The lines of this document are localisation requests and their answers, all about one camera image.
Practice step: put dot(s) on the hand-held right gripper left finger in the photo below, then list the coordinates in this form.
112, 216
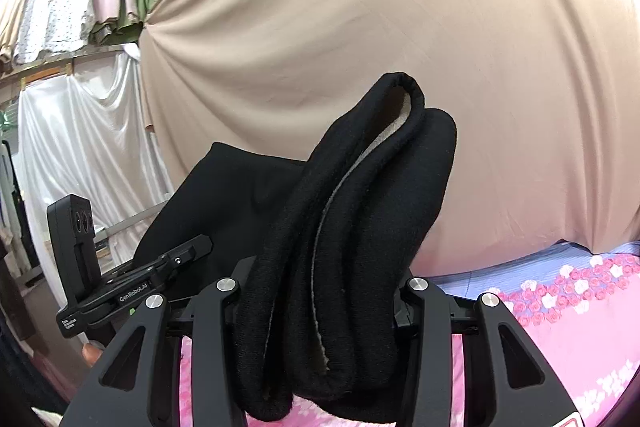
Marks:
220, 307

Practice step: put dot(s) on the beige hanging garment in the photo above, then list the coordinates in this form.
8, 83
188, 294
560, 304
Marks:
12, 17

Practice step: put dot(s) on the white dotted hanging garment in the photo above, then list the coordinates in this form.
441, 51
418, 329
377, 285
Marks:
55, 12

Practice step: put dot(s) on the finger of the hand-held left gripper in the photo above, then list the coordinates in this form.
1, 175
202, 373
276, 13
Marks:
175, 259

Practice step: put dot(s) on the person's left hand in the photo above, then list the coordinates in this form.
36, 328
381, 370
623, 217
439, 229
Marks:
91, 353

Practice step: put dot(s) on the black pants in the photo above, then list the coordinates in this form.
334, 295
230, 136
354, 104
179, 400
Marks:
350, 217

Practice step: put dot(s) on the beige curtain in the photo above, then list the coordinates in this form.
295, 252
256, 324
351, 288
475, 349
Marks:
400, 7

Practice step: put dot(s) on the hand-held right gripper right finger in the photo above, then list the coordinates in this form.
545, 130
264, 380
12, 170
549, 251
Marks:
425, 307

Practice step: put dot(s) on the dark hanging clothing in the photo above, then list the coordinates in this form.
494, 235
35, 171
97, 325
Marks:
12, 257

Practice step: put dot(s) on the pink floral bed sheet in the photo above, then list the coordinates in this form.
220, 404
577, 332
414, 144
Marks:
550, 332

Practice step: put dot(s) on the white satin curtain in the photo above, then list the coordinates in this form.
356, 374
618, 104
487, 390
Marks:
75, 132

